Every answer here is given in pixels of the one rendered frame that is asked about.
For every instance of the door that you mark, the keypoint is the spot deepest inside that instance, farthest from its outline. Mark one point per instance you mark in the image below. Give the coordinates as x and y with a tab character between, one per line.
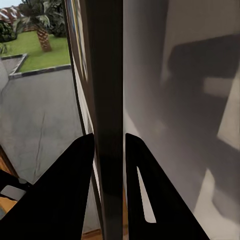
39	117

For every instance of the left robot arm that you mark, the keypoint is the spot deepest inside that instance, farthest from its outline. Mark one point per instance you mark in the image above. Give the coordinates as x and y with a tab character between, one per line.
12	187

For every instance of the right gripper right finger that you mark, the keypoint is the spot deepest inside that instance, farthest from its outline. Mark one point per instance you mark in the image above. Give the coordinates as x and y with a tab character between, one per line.
174	219

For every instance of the poster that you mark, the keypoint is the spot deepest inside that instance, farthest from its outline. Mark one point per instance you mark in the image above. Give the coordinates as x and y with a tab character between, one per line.
94	30

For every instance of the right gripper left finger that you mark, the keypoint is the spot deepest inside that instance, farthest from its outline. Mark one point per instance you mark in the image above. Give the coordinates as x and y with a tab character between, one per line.
54	207

